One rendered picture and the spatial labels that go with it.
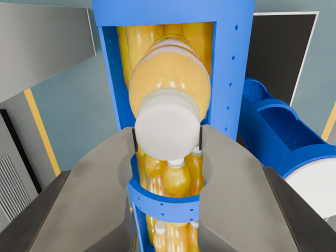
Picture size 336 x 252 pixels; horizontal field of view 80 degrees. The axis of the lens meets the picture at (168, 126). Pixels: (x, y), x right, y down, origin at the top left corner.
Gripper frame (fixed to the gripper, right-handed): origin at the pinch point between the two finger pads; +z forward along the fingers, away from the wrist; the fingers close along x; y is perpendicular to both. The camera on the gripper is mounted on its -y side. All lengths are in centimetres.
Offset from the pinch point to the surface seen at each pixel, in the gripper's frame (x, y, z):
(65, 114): -94, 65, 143
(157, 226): -7, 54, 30
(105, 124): -62, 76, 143
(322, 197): 48, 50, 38
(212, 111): 6.6, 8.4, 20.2
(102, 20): -10.2, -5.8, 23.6
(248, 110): 37, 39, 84
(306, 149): 42, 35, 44
